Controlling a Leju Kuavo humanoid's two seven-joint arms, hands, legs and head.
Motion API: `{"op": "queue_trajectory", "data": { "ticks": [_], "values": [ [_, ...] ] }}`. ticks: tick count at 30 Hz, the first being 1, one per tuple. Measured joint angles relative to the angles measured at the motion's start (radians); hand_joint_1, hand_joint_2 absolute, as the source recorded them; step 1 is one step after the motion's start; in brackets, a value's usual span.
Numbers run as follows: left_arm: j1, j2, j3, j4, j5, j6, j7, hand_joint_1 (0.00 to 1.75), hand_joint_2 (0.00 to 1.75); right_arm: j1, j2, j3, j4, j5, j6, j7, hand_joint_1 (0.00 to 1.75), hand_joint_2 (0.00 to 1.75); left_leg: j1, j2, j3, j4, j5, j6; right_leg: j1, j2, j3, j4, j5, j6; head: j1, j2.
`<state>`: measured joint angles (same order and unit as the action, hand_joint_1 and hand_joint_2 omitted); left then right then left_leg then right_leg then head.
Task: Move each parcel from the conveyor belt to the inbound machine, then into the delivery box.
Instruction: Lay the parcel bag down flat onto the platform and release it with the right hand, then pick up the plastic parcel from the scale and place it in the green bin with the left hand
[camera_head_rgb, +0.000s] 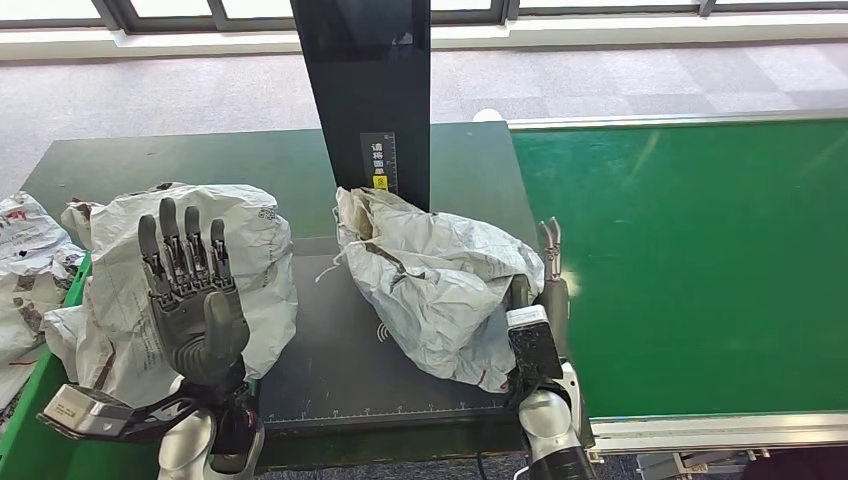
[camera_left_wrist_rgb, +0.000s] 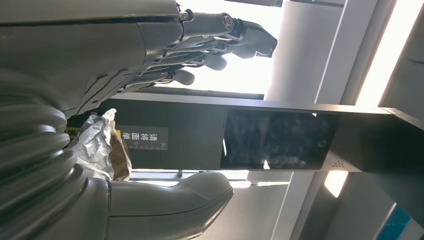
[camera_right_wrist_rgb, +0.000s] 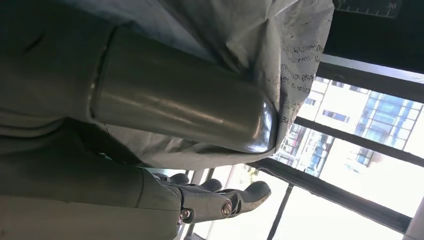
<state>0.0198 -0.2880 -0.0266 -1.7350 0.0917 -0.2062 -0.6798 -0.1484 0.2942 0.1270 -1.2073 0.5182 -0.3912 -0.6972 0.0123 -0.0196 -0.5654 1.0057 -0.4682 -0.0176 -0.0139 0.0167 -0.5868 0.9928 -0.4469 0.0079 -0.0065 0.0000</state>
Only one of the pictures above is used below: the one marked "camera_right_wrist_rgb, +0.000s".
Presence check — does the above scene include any building outside window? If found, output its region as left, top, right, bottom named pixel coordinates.
left=274, top=76, right=424, bottom=178

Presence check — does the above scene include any dark window frame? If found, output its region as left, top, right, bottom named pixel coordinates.
left=182, top=62, right=424, bottom=240

